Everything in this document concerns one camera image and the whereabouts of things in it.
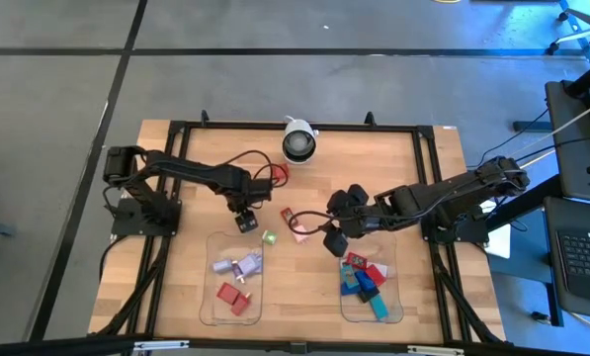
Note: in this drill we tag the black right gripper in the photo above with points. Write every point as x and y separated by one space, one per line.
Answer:
335 242

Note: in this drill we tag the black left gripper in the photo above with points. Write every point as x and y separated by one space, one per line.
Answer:
246 221

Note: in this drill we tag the red picture card box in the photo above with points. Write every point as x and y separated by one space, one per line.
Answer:
286 215
356 260

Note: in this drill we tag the lavender wall charger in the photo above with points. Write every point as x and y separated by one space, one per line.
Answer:
250 264

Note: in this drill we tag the blue box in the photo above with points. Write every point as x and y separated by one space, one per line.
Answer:
347 290
365 282

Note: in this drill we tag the small purple plug charger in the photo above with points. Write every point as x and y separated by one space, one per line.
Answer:
237 271

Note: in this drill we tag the lavender round plug charger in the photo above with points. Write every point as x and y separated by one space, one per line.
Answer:
222 266

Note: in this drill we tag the white box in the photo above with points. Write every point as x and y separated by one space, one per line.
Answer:
383 268

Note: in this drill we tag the black box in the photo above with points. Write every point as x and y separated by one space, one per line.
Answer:
368 295

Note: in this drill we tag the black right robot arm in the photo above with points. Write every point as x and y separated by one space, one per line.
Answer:
447 190

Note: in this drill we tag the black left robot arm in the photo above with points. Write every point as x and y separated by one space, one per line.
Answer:
186 170

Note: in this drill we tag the office chair base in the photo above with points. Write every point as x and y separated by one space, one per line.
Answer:
552 48

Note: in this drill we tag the white cylindrical cup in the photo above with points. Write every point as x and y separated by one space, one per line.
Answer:
299 143

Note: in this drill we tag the clear plastic bin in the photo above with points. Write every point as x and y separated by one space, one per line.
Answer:
225 316
398 316

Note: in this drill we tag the black open laptop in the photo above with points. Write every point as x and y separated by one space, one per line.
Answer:
583 257

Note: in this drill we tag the black stand pole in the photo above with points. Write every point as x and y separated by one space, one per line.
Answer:
588 76

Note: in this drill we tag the green usb wall charger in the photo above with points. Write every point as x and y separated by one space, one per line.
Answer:
269 238

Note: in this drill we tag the pink wall charger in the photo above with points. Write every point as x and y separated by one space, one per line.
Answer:
301 235

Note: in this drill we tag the black overhead frame rail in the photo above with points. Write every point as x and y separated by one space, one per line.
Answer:
52 346

